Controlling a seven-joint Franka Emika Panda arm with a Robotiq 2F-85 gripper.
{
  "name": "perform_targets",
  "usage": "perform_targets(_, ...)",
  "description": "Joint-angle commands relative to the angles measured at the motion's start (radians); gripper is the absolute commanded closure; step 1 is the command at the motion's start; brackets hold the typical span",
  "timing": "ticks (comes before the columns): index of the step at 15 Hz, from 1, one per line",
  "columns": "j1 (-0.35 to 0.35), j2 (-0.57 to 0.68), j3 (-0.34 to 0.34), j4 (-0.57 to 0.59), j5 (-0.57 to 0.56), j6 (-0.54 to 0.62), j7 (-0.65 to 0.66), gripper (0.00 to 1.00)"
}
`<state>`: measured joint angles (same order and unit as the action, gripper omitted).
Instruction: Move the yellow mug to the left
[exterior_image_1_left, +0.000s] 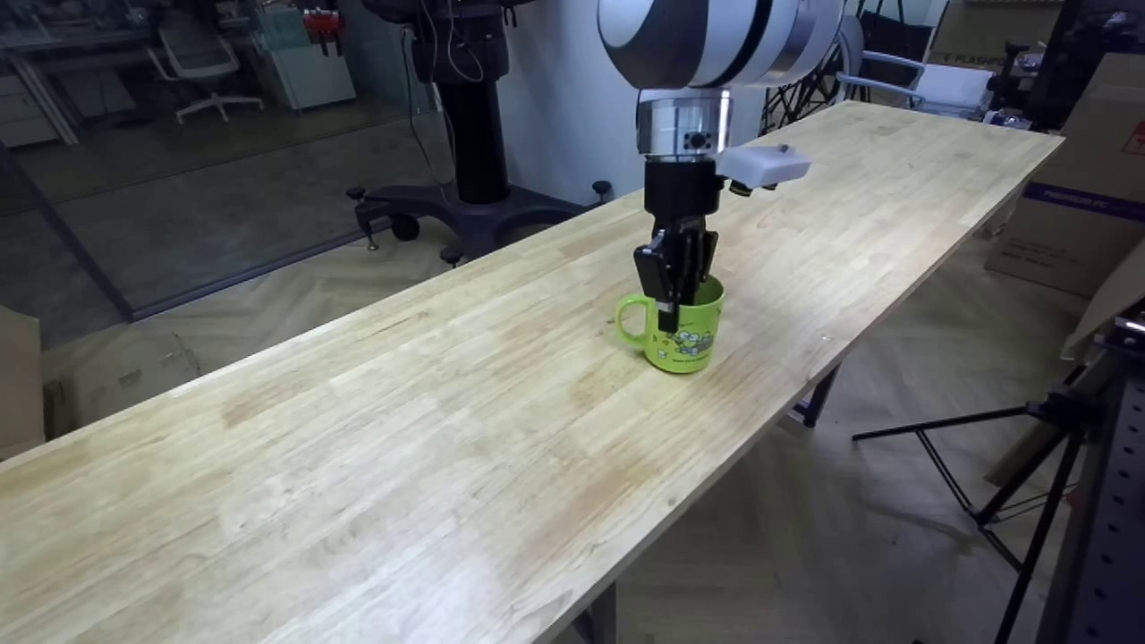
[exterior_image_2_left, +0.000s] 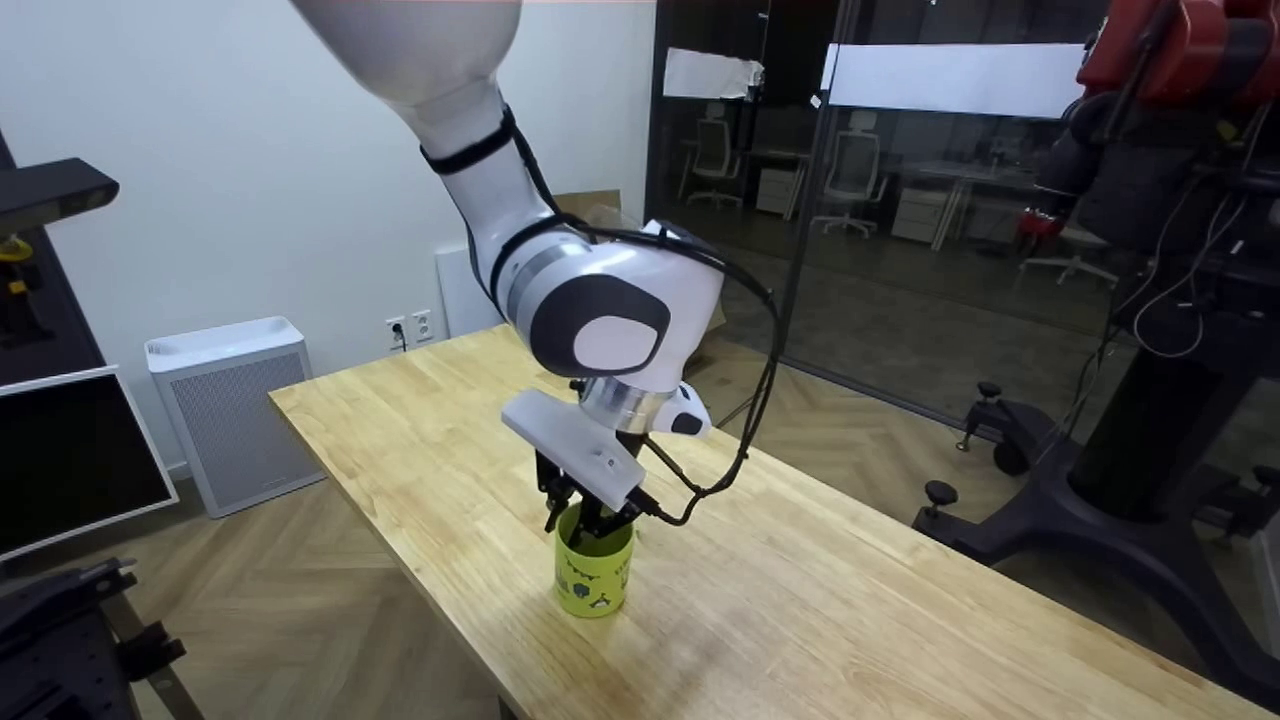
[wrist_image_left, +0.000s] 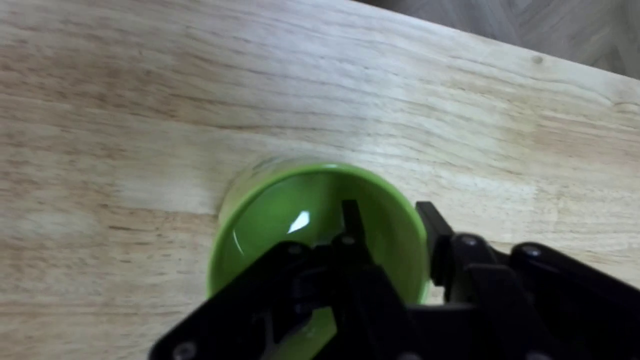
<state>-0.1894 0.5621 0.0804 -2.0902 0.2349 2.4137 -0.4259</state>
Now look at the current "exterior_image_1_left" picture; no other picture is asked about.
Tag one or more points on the large taped cardboard box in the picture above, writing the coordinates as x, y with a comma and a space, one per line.
1076, 202

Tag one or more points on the red object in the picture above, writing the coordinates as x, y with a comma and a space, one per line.
322, 23

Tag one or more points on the black tripod stand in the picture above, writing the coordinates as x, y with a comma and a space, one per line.
1013, 477

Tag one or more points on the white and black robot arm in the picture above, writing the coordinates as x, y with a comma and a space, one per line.
704, 39

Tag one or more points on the white office chair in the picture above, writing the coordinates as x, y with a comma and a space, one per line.
197, 58

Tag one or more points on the white framed chair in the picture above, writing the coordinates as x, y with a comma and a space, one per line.
933, 82

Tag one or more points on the grey desk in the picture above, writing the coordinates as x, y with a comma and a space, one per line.
60, 90

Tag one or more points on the black folding rack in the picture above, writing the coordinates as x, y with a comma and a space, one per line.
811, 82

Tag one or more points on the black wheeled pedestal stand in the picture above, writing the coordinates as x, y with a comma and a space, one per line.
474, 130

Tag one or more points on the white cabinet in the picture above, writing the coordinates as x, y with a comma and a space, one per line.
298, 66

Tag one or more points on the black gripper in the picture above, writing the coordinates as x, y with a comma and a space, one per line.
682, 189

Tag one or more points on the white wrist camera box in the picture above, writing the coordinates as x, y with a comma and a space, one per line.
765, 167

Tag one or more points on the brown cardboard box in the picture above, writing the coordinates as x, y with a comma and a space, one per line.
20, 379

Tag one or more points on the flat cardboard sheet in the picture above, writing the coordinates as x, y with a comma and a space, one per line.
1111, 304

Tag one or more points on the black table leg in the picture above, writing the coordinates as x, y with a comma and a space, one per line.
818, 397

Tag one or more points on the yellow-green plastic mug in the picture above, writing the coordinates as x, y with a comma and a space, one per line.
684, 351

